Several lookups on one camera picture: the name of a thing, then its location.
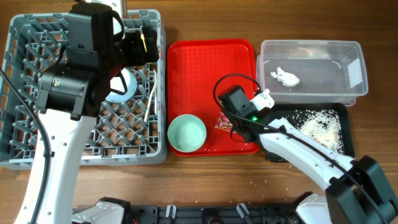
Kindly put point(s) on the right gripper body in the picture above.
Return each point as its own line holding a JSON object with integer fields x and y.
{"x": 232, "y": 119}

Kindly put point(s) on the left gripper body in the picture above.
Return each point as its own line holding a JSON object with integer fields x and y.
{"x": 134, "y": 54}

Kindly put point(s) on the red snack wrapper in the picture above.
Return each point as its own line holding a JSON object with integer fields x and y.
{"x": 223, "y": 123}

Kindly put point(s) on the cream plastic spoon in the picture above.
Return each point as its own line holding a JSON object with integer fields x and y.
{"x": 151, "y": 97}

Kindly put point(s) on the light blue bowl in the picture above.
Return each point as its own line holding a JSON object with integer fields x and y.
{"x": 125, "y": 83}

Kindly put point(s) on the cream plastic fork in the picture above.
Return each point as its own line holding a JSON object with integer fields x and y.
{"x": 155, "y": 93}

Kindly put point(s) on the white tissue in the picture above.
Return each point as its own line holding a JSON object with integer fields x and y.
{"x": 287, "y": 79}

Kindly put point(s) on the green bowl with food scraps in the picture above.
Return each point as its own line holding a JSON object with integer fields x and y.
{"x": 186, "y": 133}

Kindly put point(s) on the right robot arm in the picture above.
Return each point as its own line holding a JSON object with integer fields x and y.
{"x": 356, "y": 191}

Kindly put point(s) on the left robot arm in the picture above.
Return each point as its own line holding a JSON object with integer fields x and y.
{"x": 70, "y": 95}

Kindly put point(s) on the grey dishwasher rack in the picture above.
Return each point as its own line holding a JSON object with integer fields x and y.
{"x": 120, "y": 136}

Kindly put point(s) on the red plastic tray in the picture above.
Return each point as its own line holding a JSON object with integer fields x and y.
{"x": 196, "y": 69}

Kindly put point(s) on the clear plastic bin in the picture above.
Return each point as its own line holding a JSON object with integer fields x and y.
{"x": 330, "y": 71}

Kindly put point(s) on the spilled rice food scraps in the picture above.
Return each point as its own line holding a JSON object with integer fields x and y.
{"x": 322, "y": 126}

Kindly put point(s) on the black plastic tray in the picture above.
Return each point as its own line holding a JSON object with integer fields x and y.
{"x": 345, "y": 109}

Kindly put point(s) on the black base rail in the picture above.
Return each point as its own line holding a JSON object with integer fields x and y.
{"x": 266, "y": 214}

